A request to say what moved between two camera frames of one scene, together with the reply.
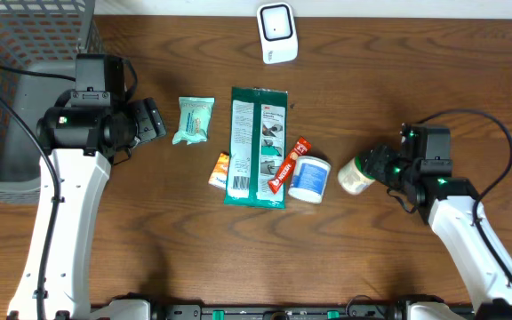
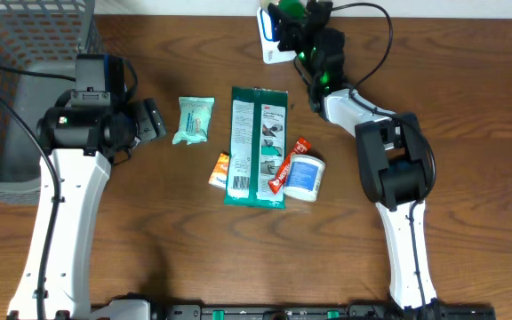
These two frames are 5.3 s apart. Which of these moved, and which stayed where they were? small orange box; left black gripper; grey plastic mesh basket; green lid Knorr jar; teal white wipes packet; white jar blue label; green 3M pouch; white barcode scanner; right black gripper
Moved: green lid Knorr jar; white jar blue label; right black gripper
Stayed: left black gripper; green 3M pouch; small orange box; white barcode scanner; grey plastic mesh basket; teal white wipes packet
